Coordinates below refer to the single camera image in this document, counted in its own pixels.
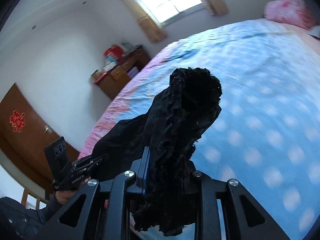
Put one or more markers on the white patterned pillow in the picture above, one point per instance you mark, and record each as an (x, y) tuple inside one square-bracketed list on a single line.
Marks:
[(315, 32)]

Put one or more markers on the red knot door ornament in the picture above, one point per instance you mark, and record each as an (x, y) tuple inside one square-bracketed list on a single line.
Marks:
[(17, 121)]

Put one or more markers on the small cardboard box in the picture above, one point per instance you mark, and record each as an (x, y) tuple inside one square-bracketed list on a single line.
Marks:
[(96, 74)]

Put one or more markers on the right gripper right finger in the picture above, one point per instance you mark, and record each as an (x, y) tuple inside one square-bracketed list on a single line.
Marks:
[(243, 216)]

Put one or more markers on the brown wooden desk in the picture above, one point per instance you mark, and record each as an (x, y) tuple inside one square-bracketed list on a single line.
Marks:
[(114, 80)]

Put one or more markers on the person left hand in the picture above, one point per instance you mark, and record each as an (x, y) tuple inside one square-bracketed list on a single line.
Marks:
[(63, 196)]

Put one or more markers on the brown wooden door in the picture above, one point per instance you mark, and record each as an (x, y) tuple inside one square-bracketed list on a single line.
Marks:
[(26, 149)]

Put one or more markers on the black pants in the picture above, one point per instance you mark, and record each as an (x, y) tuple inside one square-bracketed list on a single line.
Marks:
[(177, 118)]

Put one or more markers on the pink floral folded quilt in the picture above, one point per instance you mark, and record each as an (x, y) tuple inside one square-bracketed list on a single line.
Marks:
[(294, 12)]

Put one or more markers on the red gift bag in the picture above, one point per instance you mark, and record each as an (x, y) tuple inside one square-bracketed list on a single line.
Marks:
[(115, 51)]

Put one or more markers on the stacked books in desk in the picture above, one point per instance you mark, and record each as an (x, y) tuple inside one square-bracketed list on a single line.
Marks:
[(132, 72)]

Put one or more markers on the left peach curtain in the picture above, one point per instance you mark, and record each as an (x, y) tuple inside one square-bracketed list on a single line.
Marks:
[(151, 29)]

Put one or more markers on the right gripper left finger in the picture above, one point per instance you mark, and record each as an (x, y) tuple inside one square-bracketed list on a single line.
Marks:
[(101, 210)]

